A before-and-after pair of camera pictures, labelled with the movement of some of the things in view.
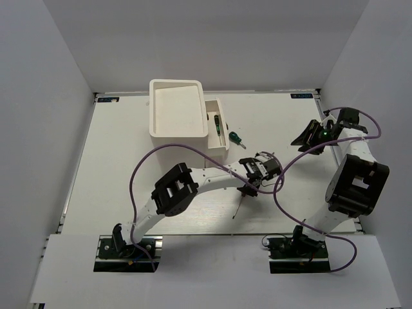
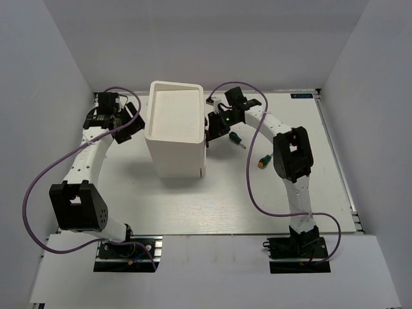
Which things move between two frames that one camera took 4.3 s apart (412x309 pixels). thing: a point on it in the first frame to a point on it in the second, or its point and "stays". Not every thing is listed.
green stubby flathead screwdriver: (234, 138) stays
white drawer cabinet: (177, 116) stays
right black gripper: (313, 127) to (215, 129)
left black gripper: (249, 190) to (135, 127)
